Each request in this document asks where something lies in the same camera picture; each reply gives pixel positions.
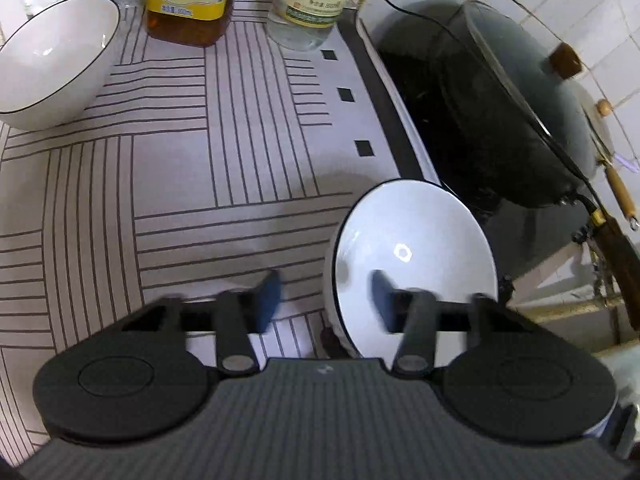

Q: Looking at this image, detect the amber cooking wine bottle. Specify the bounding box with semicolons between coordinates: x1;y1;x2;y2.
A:
142;0;246;48

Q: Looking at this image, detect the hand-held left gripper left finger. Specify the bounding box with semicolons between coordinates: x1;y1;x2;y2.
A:
120;269;282;376

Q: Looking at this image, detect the black gas stove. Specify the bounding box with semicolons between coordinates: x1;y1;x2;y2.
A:
360;10;601;311

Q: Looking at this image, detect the white dark-rimmed bowl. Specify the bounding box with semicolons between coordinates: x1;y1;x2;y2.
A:
322;179;501;361

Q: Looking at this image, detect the brass gas pipe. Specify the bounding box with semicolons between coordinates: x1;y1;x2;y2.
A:
522;247;640;346

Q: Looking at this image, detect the striped tablecloth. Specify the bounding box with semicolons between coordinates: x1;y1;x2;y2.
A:
0;0;443;461

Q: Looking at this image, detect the clear vinegar bottle yellow cap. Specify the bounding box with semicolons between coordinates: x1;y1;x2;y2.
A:
266;0;365;52

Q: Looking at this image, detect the black wok with glass lid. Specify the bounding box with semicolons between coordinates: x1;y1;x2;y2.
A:
375;0;640;331

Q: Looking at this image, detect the large white bowl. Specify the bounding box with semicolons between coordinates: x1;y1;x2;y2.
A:
0;0;122;131

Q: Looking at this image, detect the wooden handled spatula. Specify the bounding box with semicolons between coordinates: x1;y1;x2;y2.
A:
580;97;640;233

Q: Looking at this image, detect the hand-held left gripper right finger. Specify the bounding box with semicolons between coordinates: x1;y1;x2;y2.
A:
370;269;536;376

